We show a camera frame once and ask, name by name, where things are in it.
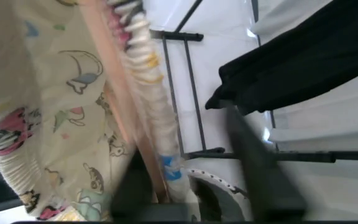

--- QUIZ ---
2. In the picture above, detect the pink clothes hanger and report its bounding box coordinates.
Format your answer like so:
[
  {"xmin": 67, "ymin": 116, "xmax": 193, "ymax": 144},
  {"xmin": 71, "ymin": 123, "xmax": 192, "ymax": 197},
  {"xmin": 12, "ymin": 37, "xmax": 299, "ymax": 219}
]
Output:
[{"xmin": 78, "ymin": 0, "xmax": 171, "ymax": 205}]

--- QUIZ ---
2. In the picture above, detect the black t-shirt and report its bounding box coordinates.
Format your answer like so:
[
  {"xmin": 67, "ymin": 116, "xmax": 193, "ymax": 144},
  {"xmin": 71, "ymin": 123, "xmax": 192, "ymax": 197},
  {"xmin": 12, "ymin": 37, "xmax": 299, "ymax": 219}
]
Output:
[{"xmin": 204, "ymin": 0, "xmax": 358, "ymax": 116}]

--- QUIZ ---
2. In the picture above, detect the white laundry basket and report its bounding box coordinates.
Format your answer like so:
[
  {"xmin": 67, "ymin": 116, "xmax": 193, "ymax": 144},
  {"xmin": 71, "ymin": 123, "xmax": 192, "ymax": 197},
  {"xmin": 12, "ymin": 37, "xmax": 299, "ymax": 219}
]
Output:
[{"xmin": 185, "ymin": 167, "xmax": 255, "ymax": 222}]

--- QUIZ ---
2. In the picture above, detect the cream printed garment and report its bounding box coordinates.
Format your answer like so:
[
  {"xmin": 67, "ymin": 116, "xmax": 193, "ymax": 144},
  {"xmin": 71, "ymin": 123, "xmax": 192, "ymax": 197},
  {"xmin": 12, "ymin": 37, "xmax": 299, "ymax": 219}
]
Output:
[{"xmin": 0, "ymin": 0, "xmax": 192, "ymax": 222}]

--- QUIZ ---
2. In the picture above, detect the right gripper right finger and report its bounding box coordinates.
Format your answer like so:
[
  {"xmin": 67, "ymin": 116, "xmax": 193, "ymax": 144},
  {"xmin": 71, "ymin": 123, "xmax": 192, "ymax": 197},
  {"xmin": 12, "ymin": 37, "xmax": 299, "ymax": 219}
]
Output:
[{"xmin": 224, "ymin": 101, "xmax": 308, "ymax": 222}]

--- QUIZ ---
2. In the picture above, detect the black clothes rack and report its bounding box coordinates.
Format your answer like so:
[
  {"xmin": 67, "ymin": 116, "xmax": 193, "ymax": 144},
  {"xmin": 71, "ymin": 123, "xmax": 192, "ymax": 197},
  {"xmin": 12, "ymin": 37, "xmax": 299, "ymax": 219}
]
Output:
[{"xmin": 149, "ymin": 0, "xmax": 358, "ymax": 164}]

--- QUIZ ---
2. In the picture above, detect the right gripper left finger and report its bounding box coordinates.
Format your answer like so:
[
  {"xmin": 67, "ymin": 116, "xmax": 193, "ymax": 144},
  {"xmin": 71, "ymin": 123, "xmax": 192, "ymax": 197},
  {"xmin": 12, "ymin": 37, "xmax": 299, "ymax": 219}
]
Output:
[{"xmin": 110, "ymin": 149, "xmax": 155, "ymax": 222}]

